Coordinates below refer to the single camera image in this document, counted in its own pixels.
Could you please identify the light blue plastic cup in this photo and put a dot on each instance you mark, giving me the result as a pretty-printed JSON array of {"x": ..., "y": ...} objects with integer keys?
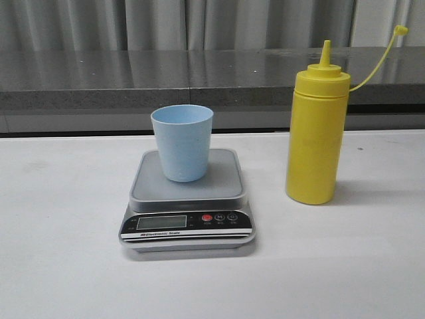
[{"x": 183, "y": 137}]

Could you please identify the yellow squeeze bottle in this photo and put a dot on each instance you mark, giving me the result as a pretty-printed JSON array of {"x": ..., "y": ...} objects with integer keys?
[{"x": 319, "y": 109}]

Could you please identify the silver electronic kitchen scale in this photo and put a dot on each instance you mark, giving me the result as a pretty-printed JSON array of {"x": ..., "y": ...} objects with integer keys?
[{"x": 212, "y": 212}]

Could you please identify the grey granite counter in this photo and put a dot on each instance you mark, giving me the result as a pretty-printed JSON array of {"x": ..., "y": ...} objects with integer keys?
[{"x": 65, "y": 93}]

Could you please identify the grey curtain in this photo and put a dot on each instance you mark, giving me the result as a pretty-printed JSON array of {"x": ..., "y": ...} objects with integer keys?
[{"x": 205, "y": 25}]

